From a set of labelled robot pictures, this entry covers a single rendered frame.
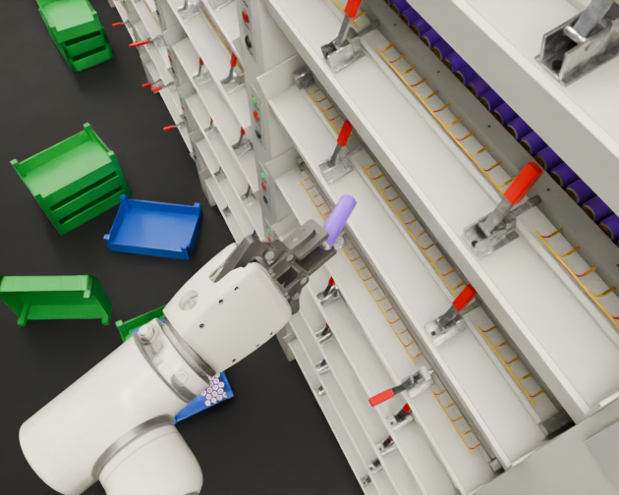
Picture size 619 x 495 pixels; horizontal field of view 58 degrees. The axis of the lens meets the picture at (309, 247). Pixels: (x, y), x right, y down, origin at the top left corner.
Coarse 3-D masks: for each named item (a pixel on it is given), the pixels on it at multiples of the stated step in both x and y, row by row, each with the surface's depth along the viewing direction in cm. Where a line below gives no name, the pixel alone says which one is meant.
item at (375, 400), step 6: (402, 384) 78; (408, 384) 78; (414, 384) 78; (390, 390) 78; (396, 390) 78; (402, 390) 78; (372, 396) 77; (378, 396) 77; (384, 396) 77; (390, 396) 77; (372, 402) 76; (378, 402) 76
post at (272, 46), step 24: (240, 0) 79; (240, 24) 83; (264, 24) 75; (264, 48) 78; (288, 48) 80; (264, 72) 82; (264, 96) 86; (264, 120) 92; (288, 144) 97; (264, 168) 105; (264, 216) 123
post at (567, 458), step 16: (592, 416) 40; (608, 416) 38; (576, 432) 43; (592, 432) 41; (544, 448) 48; (560, 448) 46; (576, 448) 44; (528, 464) 52; (544, 464) 49; (560, 464) 47; (576, 464) 45; (592, 464) 42; (496, 480) 61; (512, 480) 57; (528, 480) 54; (544, 480) 51; (560, 480) 48; (576, 480) 46; (592, 480) 43; (608, 480) 41
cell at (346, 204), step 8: (344, 200) 58; (352, 200) 58; (336, 208) 57; (344, 208) 57; (352, 208) 58; (336, 216) 57; (344, 216) 57; (328, 224) 56; (336, 224) 56; (344, 224) 57; (328, 232) 56; (336, 232) 56; (328, 240) 55; (328, 248) 56
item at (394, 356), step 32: (288, 160) 99; (288, 192) 100; (320, 224) 96; (352, 256) 91; (352, 288) 89; (384, 320) 86; (384, 352) 84; (416, 352) 82; (416, 416) 79; (448, 448) 76; (480, 480) 73
